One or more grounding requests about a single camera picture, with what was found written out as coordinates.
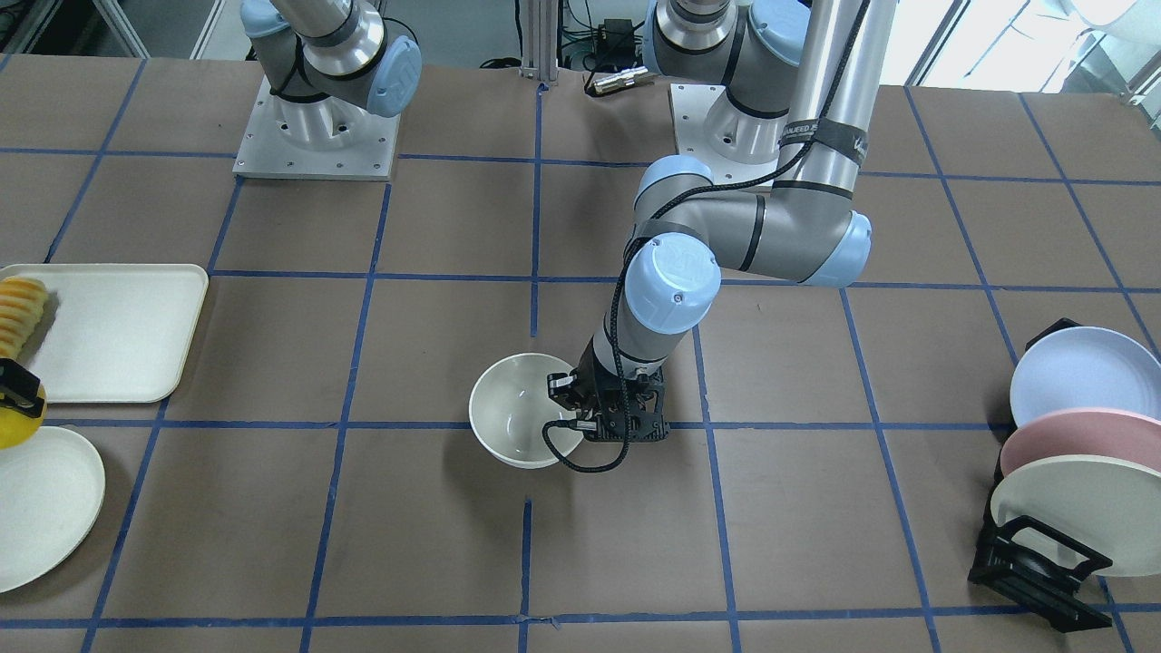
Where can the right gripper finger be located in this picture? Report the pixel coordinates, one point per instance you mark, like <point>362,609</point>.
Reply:
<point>20,390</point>

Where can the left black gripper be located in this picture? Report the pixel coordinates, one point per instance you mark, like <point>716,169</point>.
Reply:
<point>586,375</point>

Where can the yellow lemon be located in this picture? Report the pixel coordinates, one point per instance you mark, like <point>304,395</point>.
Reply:
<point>16,427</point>

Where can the white ceramic bowl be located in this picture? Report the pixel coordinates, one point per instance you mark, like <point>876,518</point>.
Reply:
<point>509,406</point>

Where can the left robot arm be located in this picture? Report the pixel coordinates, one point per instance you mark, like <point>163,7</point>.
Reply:
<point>800,81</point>

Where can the white rectangular tray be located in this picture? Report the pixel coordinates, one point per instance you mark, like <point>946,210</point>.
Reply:
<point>113,333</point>

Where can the cream round plate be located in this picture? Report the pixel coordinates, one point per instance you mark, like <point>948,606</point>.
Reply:
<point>52,490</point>

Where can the black dish rack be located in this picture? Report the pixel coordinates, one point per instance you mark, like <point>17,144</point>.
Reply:
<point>1032,579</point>

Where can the light blue plate in rack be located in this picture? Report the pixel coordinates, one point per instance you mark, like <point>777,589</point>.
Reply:
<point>1085,367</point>

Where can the cream plate in rack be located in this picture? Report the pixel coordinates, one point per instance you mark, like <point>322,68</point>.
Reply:
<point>1109,505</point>

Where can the pink plate in rack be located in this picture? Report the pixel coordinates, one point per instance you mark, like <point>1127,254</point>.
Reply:
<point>1126,436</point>

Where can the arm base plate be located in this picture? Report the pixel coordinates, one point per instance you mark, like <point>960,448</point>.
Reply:
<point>708,125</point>
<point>324,140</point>

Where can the aluminium frame post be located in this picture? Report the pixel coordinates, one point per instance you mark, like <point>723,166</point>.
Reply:
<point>539,33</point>

